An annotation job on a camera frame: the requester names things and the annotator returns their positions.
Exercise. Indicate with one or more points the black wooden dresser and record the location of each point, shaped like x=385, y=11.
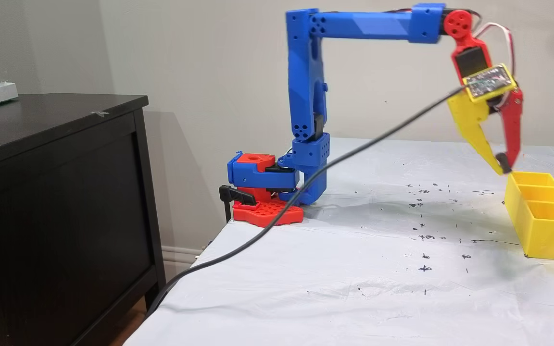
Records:
x=56, y=216

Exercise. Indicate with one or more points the camera board on yellow mount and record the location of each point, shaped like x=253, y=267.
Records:
x=488, y=82

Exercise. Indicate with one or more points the yellow three-compartment box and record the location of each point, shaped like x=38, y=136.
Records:
x=551, y=235

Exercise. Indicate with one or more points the white plastic table cover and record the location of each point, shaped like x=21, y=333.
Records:
x=354, y=298

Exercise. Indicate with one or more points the black table clamp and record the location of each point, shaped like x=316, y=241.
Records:
x=236, y=194

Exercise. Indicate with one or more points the white baseboard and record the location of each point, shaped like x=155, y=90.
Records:
x=181, y=252

